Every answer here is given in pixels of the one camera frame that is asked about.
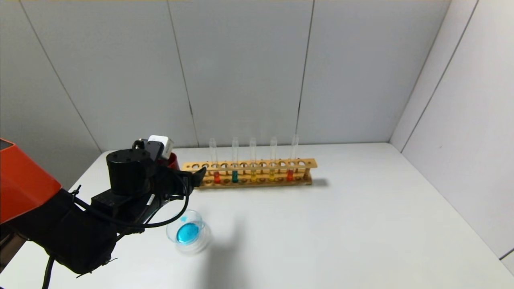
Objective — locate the dark red plastic cup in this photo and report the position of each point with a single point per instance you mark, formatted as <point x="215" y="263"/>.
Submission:
<point x="175" y="162"/>

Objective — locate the glass beaker with blue liquid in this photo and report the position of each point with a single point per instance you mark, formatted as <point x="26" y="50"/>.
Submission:
<point x="188" y="233"/>

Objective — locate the wooden test tube rack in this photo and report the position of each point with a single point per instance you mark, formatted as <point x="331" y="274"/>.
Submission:
<point x="257" y="164"/>

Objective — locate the red liquid test tube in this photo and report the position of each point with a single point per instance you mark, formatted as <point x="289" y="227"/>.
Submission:
<point x="217" y="178"/>
<point x="290" y="175"/>

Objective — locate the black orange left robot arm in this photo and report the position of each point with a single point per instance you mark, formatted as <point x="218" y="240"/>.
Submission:
<point x="80" y="237"/>

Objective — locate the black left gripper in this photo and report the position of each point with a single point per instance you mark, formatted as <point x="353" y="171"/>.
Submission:
<point x="178" y="181"/>

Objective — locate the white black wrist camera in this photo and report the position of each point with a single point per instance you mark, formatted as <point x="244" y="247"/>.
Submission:
<point x="160" y="145"/>

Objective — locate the teal liquid test tube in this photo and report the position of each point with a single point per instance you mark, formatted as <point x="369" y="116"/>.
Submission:
<point x="235" y="176"/>

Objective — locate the yellow liquid test tube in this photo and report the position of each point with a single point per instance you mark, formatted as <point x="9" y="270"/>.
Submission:
<point x="253" y="176"/>
<point x="272" y="174"/>

